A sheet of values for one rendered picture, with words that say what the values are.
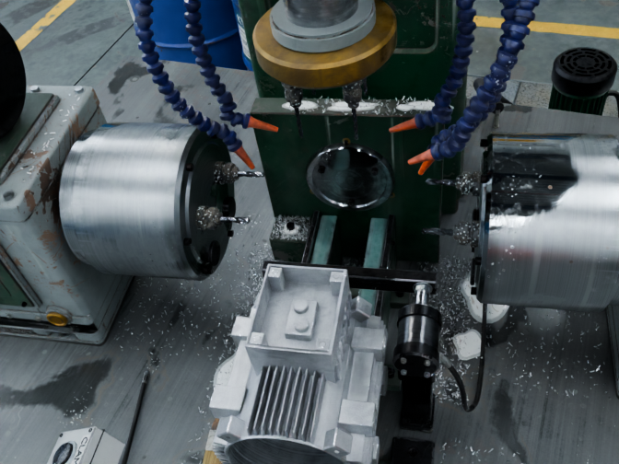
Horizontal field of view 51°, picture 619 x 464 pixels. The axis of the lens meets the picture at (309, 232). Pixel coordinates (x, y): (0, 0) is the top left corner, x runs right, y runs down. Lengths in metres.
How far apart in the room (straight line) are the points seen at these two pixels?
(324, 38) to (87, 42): 3.07
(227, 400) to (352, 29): 0.46
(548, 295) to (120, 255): 0.62
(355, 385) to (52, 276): 0.55
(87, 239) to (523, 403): 0.71
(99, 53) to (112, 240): 2.71
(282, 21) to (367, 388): 0.45
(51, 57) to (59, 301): 2.70
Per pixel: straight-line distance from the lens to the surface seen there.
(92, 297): 1.20
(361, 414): 0.77
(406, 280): 0.93
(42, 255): 1.09
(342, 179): 1.09
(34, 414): 1.24
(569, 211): 0.88
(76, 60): 3.69
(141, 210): 0.97
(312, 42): 0.79
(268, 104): 1.05
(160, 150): 0.99
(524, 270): 0.89
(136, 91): 1.81
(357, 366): 0.81
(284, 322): 0.80
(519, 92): 2.26
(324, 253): 1.11
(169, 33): 2.92
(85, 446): 0.83
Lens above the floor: 1.77
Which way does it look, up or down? 48 degrees down
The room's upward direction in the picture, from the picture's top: 10 degrees counter-clockwise
